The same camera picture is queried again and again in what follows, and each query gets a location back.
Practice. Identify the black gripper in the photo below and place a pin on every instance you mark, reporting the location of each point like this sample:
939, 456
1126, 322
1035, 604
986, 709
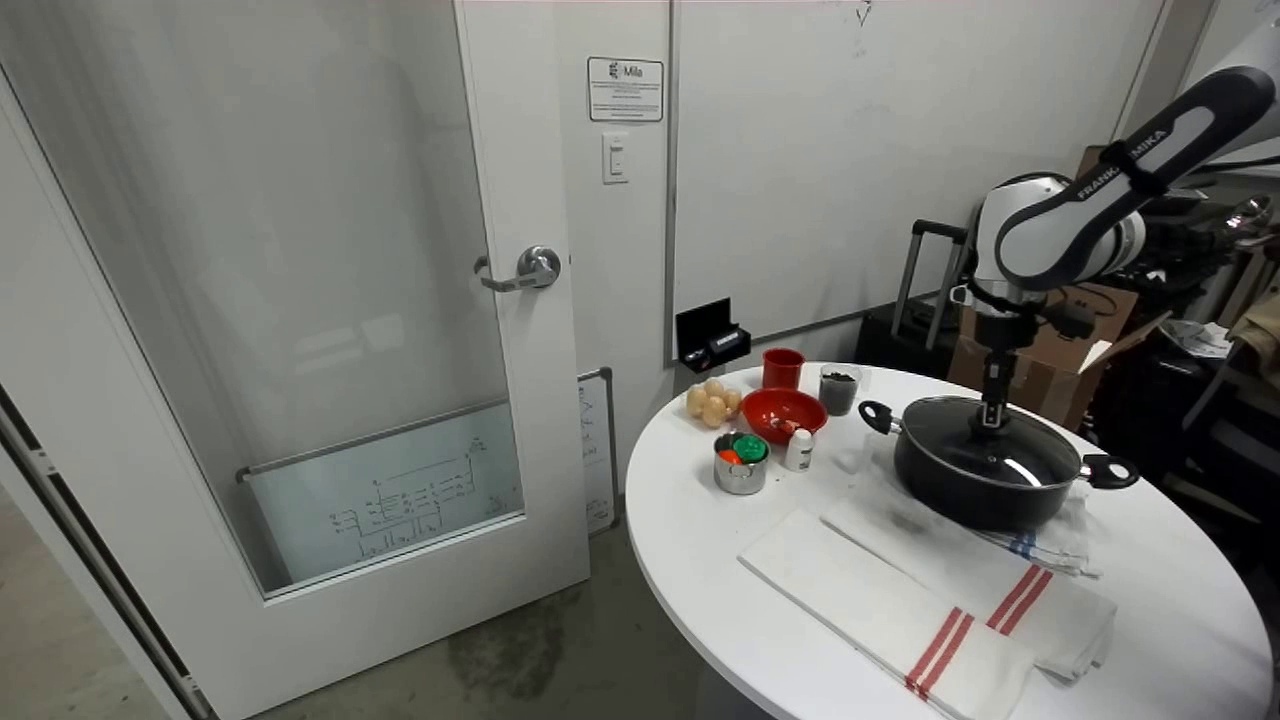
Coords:
1000, 353

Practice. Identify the glass lid with black knob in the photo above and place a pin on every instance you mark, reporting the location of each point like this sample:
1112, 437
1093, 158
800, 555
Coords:
960, 443

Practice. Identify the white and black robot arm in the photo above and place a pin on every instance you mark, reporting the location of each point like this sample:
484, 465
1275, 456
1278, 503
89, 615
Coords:
1123, 201

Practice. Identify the black cooking pot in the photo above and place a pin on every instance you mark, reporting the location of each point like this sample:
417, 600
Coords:
975, 494

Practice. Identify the brown cardboard box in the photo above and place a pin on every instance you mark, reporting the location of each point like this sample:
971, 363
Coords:
1066, 375

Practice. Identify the thin white towel blue stripes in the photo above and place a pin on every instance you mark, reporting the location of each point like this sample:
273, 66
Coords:
1055, 550

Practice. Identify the clear cup with dark contents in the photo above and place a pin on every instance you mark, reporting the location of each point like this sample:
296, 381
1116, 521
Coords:
837, 395

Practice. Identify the small white bottle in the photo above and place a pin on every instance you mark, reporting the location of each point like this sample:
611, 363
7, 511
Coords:
797, 450

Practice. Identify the dark cluttered workbench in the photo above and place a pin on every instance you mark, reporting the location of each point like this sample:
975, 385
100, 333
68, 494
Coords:
1200, 402

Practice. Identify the red bowl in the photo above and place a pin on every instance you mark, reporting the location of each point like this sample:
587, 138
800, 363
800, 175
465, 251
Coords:
781, 418

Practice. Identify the red mug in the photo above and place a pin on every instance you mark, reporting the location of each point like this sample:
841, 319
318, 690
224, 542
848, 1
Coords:
781, 369

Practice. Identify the white towel with red stripes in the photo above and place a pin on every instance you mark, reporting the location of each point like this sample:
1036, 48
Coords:
1066, 625
853, 600

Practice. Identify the metal cup with colourful items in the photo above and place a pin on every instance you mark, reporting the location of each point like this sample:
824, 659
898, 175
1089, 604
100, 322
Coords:
738, 477

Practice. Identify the pale yellow bread rolls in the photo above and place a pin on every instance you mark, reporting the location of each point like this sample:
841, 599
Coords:
713, 407

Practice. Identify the open black case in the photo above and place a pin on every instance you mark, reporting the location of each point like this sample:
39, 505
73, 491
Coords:
705, 324

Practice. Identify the white printed panel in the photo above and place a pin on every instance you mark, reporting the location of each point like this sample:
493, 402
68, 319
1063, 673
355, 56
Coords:
596, 454

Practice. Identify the white door with frosted glass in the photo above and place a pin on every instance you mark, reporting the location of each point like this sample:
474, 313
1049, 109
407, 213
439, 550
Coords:
532, 443

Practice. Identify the white light switch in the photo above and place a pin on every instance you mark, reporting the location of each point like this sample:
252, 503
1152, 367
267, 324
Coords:
615, 158

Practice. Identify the white wall sign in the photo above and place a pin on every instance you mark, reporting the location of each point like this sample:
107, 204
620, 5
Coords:
627, 88

